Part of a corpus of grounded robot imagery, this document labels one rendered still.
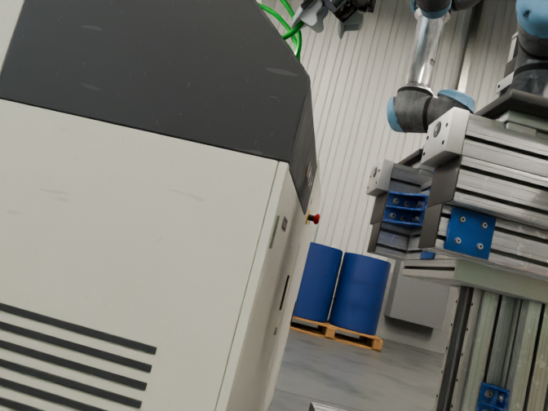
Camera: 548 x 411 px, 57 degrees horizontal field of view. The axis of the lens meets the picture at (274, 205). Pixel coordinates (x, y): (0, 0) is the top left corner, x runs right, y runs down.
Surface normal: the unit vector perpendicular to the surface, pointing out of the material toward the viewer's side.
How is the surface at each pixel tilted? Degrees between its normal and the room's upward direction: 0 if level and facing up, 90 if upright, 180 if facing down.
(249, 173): 90
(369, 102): 90
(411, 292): 90
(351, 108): 90
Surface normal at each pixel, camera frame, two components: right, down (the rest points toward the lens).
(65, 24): -0.11, -0.15
